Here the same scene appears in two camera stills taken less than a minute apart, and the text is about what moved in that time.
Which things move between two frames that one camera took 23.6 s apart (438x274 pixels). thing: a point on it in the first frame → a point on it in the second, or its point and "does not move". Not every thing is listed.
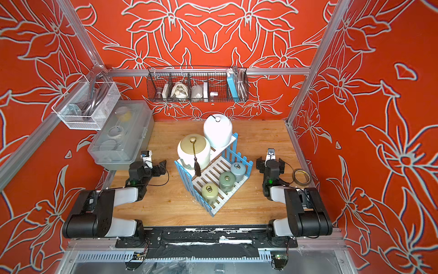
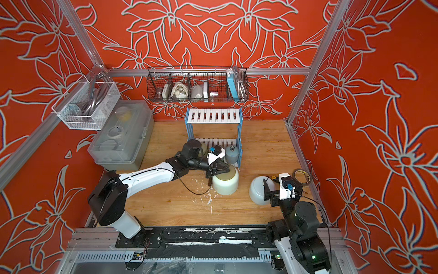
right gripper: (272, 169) → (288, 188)
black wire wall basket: (193, 84) does not move
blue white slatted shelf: (227, 172) → (215, 126)
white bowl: (218, 131) → (256, 189)
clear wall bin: (88, 105) does not move
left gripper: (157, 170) → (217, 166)
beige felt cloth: (179, 91) does not move
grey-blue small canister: (239, 169) → (231, 154)
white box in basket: (205, 92) does not move
